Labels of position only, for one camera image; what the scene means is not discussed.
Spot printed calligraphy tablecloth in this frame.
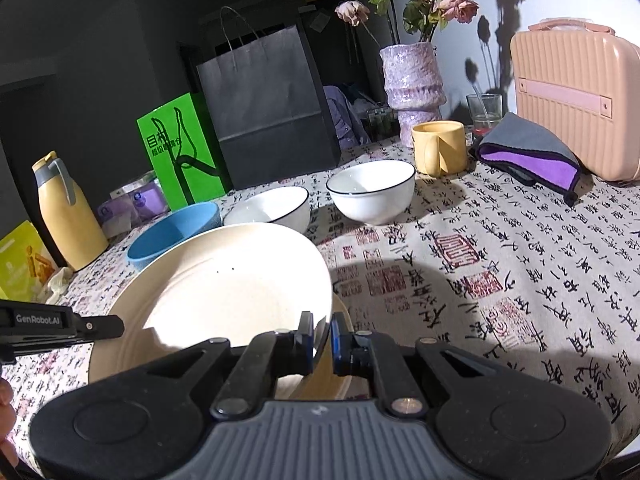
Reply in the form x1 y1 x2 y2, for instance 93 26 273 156
0 132 640 466

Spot dried pink flowers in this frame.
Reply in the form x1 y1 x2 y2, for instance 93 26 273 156
334 0 481 43

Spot grey and purple cloth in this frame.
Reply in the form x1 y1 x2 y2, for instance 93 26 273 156
469 111 586 207

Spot purple ceramic vase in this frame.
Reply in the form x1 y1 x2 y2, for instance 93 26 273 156
379 41 446 148

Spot dark glass jars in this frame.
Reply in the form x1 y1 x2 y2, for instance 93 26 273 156
366 105 398 140

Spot cream plate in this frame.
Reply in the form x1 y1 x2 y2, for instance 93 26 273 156
89 222 335 401
277 295 357 402

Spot black paper bag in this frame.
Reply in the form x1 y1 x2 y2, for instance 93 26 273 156
196 6 342 191

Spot yellow mug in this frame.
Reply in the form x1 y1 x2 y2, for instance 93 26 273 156
411 121 468 177

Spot white bowl with black rim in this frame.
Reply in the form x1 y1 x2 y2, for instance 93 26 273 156
222 186 311 235
326 160 417 226

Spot crumpled white glove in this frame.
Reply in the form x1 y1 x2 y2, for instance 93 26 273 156
42 266 76 306

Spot clear glass cup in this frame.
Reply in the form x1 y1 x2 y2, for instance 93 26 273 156
466 93 503 133

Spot blue bowl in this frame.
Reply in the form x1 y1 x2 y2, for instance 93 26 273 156
126 202 222 273

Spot white straw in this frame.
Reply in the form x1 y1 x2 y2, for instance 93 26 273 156
472 84 490 122

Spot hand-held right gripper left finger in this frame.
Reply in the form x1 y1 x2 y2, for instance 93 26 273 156
135 311 317 422

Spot yellow thermos jug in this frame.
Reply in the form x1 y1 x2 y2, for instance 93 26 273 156
31 150 110 272

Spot person's left hand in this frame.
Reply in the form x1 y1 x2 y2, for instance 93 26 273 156
0 377 19 467

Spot green paper bag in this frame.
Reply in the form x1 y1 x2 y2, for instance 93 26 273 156
136 91 232 212

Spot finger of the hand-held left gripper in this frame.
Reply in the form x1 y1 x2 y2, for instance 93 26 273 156
74 314 126 342

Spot lavender tissue pack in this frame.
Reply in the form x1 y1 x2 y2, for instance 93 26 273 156
97 195 138 238
130 180 167 223

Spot pink small suitcase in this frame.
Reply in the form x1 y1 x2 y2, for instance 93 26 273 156
510 17 640 182

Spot yellow snack box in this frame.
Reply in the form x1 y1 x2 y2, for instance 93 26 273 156
0 220 57 302

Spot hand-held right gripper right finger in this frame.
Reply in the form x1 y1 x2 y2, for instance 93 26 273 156
330 311 511 418

